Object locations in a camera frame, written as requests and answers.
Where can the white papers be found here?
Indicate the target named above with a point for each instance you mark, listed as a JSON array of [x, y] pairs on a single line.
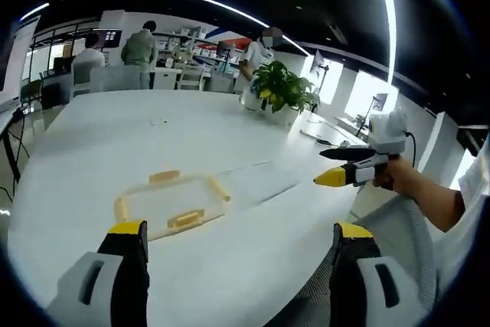
[[325, 132]]

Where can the white standing banner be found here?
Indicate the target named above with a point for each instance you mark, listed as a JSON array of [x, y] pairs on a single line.
[[21, 55]]

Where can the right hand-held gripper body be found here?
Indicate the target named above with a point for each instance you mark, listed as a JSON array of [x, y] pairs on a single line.
[[388, 133]]

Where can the side table with black legs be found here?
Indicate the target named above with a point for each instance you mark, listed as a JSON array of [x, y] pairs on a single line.
[[11, 139]]

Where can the small green plant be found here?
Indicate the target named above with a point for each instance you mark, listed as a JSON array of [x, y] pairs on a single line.
[[360, 119]]

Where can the wall screen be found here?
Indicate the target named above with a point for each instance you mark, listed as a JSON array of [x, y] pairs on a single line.
[[111, 38]]

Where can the round white vase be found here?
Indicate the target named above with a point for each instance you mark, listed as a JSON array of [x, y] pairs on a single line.
[[252, 100]]

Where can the grey mesh office chair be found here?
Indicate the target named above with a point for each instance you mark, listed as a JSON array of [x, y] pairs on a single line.
[[398, 227]]

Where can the person's right hand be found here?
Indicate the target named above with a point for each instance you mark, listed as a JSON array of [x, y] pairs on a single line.
[[394, 174]]

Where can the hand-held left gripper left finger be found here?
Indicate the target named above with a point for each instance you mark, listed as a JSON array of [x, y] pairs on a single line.
[[95, 288]]

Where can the person's white shirt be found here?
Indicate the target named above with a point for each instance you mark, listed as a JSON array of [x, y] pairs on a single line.
[[469, 227]]

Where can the white office chair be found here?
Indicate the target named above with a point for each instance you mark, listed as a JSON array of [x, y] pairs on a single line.
[[115, 79]]

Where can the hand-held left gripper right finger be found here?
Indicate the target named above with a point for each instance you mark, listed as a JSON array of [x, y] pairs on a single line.
[[356, 288]]

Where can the clear lid with yellow plastic buckles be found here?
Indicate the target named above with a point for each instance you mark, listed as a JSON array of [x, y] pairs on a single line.
[[172, 200]]

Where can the green potted plant white pot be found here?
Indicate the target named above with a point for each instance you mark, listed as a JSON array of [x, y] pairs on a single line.
[[281, 87]]

